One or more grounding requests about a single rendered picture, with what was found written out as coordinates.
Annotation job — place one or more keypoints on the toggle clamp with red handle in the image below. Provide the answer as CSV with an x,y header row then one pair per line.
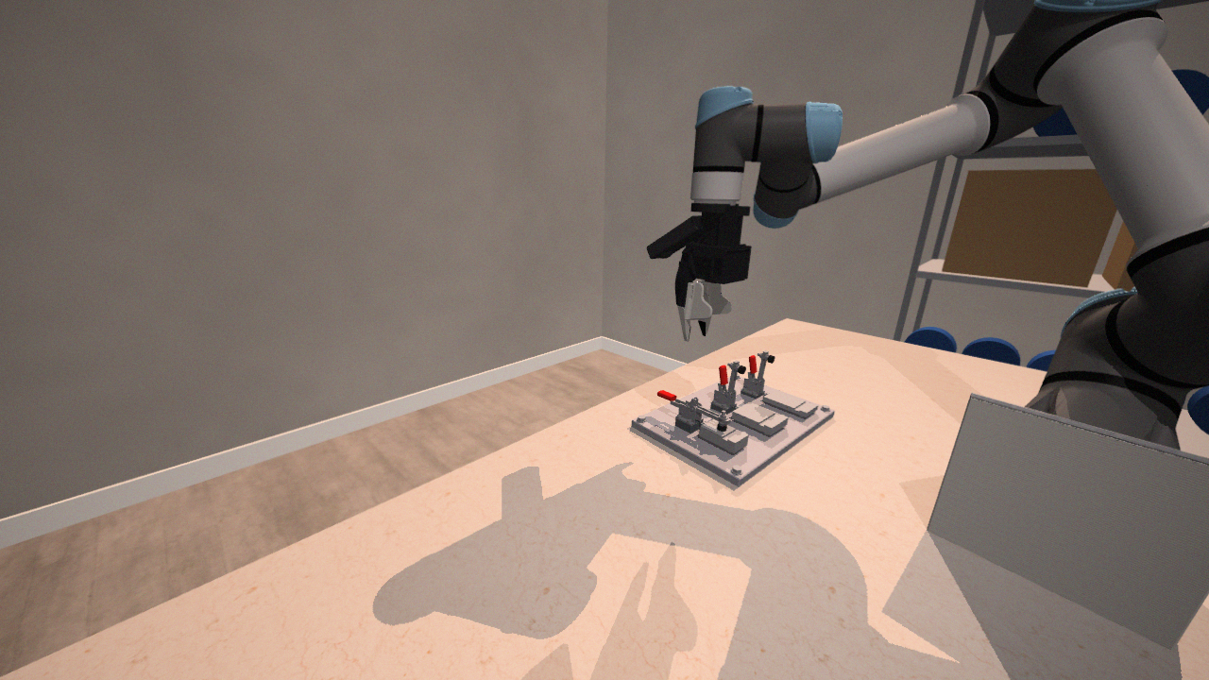
x,y
689,417
725,401

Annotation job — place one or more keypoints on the grey toggle clamp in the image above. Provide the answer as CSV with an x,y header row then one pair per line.
x,y
754,388

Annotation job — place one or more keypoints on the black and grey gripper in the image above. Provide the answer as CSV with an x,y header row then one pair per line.
x,y
714,256

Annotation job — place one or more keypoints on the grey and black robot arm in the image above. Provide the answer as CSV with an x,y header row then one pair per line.
x,y
1124,366

